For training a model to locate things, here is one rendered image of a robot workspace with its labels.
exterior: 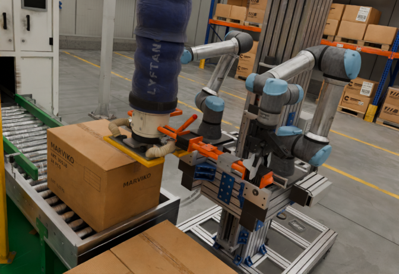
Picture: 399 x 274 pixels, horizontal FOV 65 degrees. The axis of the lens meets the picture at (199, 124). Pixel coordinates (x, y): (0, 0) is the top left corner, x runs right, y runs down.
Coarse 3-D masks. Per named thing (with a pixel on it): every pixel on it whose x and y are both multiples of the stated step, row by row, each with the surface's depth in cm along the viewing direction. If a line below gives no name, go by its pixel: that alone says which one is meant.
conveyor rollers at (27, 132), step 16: (16, 112) 302; (16, 128) 270; (32, 128) 273; (48, 128) 283; (16, 144) 242; (32, 144) 248; (32, 160) 225; (48, 192) 192; (64, 208) 182; (80, 224) 172
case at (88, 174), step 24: (96, 120) 208; (48, 144) 185; (72, 144) 170; (96, 144) 174; (48, 168) 191; (72, 168) 171; (96, 168) 155; (120, 168) 156; (144, 168) 171; (72, 192) 176; (96, 192) 159; (120, 192) 162; (144, 192) 178; (96, 216) 163; (120, 216) 168
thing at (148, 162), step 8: (104, 136) 152; (112, 136) 152; (120, 136) 153; (112, 144) 147; (120, 144) 146; (128, 152) 140; (136, 152) 140; (144, 152) 141; (144, 160) 135; (152, 160) 136; (160, 160) 138
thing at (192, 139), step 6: (180, 132) 135; (186, 132) 138; (192, 132) 139; (180, 138) 131; (186, 138) 132; (192, 138) 130; (198, 138) 133; (180, 144) 132; (186, 144) 131; (186, 150) 130; (192, 150) 132
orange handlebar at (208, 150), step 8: (128, 112) 155; (176, 112) 167; (160, 128) 141; (192, 144) 130; (200, 144) 132; (208, 144) 131; (200, 152) 128; (208, 152) 125; (216, 152) 128; (240, 168) 116
